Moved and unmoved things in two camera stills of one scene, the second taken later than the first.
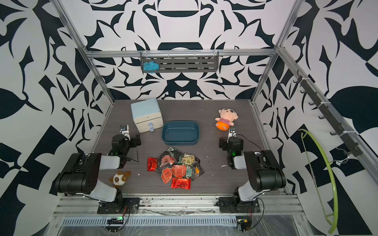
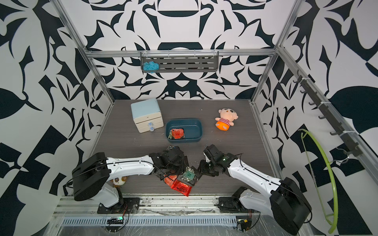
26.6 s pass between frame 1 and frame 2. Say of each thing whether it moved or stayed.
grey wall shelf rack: stayed
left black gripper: moved
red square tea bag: moved
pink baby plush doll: stayed
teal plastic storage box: moved
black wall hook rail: stayed
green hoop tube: stayed
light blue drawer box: stayed
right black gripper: moved
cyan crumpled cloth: stayed
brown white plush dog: stayed
